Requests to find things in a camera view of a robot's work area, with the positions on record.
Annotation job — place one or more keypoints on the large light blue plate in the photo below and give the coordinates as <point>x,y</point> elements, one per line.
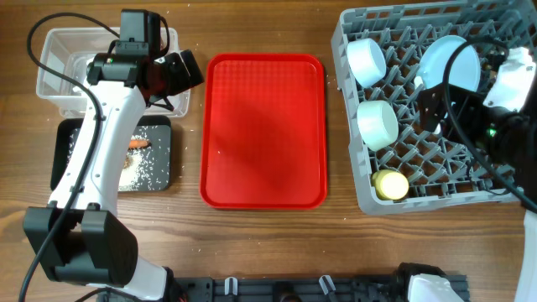
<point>465,71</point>

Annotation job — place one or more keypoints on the clear plastic waste bin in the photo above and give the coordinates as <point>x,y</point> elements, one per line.
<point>69,51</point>

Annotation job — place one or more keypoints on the light blue bowl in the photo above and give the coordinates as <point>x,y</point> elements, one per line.
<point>366,61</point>

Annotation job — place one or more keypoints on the white rice pile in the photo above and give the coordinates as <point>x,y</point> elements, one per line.
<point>151,169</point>

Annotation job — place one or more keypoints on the yellow cup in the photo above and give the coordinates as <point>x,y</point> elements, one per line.
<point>390,185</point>

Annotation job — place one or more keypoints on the red serving tray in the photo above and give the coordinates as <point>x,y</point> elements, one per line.
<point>264,132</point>

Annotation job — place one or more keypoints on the grey dishwasher rack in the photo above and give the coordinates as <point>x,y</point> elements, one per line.
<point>440,173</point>

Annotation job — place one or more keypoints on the green bowl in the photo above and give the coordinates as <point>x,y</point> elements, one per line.
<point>377,124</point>

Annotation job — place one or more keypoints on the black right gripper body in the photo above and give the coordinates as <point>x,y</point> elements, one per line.
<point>479,126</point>

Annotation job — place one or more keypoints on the white plastic spoon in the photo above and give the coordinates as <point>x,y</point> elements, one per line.
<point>418,81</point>

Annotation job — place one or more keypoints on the orange carrot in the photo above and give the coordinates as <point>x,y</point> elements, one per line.
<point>139,143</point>

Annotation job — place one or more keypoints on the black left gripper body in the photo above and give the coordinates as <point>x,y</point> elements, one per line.
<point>174,76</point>

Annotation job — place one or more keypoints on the brown food scrap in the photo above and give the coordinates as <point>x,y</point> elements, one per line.
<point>129,161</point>

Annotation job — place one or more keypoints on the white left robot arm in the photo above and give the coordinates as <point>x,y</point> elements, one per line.
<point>77,237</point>

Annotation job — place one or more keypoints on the black food waste tray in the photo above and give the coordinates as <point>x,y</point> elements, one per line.
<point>67,134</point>

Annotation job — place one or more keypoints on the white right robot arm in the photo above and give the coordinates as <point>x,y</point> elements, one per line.
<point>501,125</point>

